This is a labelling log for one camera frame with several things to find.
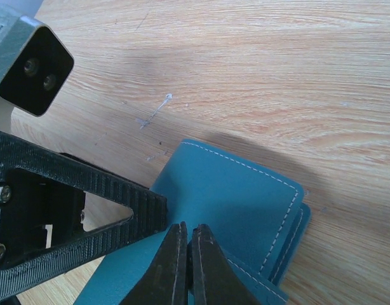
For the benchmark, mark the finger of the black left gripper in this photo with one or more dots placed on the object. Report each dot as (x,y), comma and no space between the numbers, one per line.
(40,216)

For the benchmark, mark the teal leather card holder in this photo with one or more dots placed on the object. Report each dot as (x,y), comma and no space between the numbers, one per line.
(257,216)

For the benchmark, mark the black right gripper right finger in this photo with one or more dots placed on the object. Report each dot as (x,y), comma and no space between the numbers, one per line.
(211,278)

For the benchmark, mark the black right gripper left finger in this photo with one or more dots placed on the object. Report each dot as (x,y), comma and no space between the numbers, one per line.
(165,281)

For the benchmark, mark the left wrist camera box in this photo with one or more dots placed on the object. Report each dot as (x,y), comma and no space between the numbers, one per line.
(34,64)

